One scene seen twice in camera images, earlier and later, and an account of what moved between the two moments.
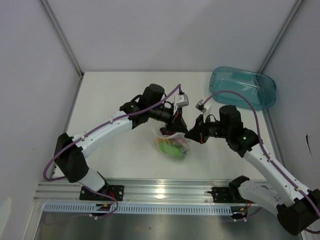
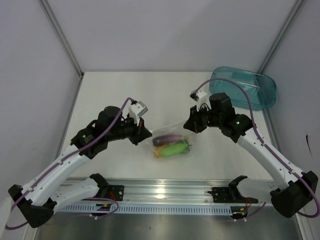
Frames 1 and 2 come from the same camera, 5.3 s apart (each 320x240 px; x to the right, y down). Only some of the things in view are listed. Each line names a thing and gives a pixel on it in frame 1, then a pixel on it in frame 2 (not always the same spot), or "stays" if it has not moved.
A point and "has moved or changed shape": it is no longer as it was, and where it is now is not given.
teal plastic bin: (260, 88) stays
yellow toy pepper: (157, 140) to (157, 153)
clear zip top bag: (172, 146) has moved or changed shape
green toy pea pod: (173, 150) has moved or changed shape
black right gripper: (198, 133) to (193, 123)
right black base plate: (227, 195) stays
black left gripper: (177, 124) to (140, 132)
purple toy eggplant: (181, 140) to (165, 139)
